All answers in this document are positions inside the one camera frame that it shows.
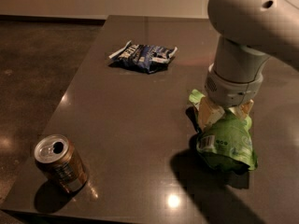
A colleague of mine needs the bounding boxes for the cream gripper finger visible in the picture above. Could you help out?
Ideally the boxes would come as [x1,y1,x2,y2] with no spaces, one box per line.
[198,97,225,131]
[229,100,254,119]

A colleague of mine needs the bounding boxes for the green rice chip bag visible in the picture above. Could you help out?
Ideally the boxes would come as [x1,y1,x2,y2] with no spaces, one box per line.
[189,90,258,174]

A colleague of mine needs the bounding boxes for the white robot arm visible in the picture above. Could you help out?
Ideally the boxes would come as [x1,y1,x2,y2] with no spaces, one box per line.
[198,0,299,131]

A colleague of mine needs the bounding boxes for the blue chip bag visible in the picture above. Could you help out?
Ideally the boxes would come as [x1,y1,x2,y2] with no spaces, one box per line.
[109,41,178,74]

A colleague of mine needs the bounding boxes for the brown soda can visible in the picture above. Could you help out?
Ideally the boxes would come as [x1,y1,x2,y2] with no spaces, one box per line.
[34,134,88,193]

